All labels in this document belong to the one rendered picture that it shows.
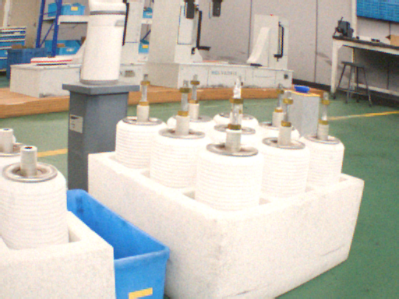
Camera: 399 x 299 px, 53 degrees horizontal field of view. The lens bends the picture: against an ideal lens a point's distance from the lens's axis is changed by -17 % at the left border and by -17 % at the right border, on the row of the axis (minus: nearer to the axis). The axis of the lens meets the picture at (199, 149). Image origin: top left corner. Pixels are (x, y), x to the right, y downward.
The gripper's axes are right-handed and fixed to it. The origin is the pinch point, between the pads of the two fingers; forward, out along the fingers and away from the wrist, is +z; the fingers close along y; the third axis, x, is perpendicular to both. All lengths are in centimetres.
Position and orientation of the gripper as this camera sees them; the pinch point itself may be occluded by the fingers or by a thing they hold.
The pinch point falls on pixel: (201, 13)
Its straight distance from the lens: 92.5
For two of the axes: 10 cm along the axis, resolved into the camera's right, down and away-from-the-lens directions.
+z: -0.8, 9.7, 2.2
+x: 7.0, -1.0, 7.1
